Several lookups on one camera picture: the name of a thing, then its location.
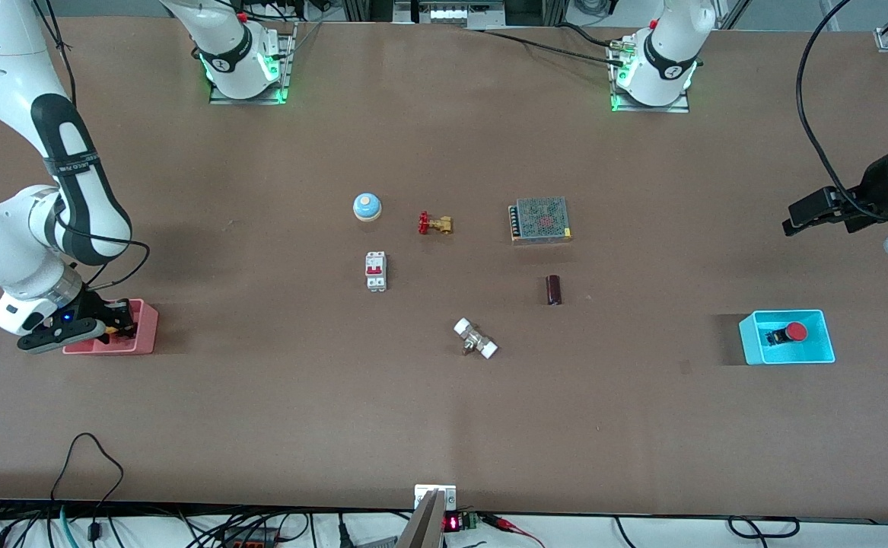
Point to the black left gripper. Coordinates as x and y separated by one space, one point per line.
872 199

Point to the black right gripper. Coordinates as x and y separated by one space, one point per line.
94 308

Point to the red mushroom push button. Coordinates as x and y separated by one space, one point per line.
795 331

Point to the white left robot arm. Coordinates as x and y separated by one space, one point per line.
668 53

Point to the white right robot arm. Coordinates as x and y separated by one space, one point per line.
2 68

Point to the pink plastic box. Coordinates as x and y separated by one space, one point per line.
145 327

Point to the cyan plastic box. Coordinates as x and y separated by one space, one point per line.
816 352

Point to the white circuit breaker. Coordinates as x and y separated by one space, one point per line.
376 271

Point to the blue desk bell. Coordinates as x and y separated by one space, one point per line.
367 206

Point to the dark red cylindrical capacitor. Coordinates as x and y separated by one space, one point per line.
554 290

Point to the metal mesh power supply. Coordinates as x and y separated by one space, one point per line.
542 219

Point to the silver fitting white ends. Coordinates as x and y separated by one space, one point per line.
475 340

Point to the red digit display module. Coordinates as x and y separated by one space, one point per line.
453 523

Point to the white power strip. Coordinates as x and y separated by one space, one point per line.
463 14

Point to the red clip lead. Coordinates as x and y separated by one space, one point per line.
506 524

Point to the grey camera stand bar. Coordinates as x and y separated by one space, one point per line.
422 529

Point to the white bracket plate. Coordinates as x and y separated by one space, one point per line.
447 495

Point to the dark metal rack frame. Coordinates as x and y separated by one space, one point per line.
352 9

